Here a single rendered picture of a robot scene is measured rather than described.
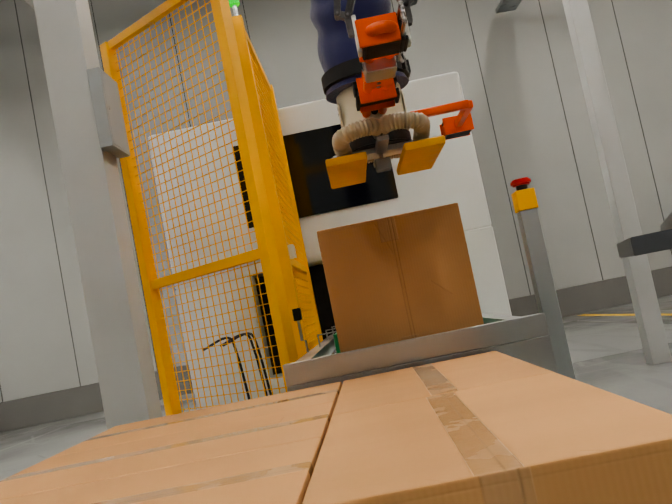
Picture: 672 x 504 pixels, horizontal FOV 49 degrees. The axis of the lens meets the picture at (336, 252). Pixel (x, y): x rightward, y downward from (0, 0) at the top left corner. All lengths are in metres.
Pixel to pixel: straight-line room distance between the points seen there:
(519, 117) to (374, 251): 9.60
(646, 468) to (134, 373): 2.22
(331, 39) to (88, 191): 1.26
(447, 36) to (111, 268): 9.40
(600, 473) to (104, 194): 2.33
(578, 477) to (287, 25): 11.02
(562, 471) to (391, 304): 1.35
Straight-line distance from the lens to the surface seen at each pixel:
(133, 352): 2.78
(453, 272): 2.06
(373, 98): 1.67
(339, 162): 1.77
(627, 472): 0.77
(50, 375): 11.39
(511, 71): 11.74
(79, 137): 2.91
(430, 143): 1.78
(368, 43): 1.34
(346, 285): 2.05
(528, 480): 0.74
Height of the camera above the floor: 0.72
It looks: 5 degrees up
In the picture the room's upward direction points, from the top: 11 degrees counter-clockwise
